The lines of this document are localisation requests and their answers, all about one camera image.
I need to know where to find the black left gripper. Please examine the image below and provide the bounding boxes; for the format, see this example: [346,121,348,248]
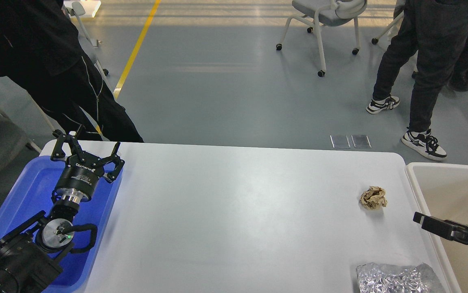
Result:
[50,130,125,203]

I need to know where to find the silver foil bag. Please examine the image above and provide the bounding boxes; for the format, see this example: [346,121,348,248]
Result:
[356,263,446,293]

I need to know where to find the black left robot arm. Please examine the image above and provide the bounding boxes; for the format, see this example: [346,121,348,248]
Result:
[0,130,125,293]

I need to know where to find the beige plastic bin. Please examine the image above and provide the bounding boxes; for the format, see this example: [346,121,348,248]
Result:
[406,162,468,293]

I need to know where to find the blue plastic tray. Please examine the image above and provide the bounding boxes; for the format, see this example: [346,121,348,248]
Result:
[0,156,123,293]

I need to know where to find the crumpled brown paper ball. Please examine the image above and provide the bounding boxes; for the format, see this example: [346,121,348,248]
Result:
[359,186,388,211]

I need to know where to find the person in black left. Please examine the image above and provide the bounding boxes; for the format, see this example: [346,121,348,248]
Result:
[0,0,143,143]

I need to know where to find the metal floor plate right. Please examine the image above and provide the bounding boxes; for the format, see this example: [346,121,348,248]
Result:
[351,135,372,149]

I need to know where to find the metal floor plate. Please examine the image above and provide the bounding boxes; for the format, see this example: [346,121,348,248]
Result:
[351,135,372,149]
[330,135,351,149]

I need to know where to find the metal floor plate left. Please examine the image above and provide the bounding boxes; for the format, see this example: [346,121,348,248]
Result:
[330,135,351,149]

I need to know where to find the person in dark trousers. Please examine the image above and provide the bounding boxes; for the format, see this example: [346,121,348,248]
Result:
[366,0,468,161]

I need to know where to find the grey white office chair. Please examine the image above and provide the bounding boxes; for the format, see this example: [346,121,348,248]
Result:
[276,0,368,77]

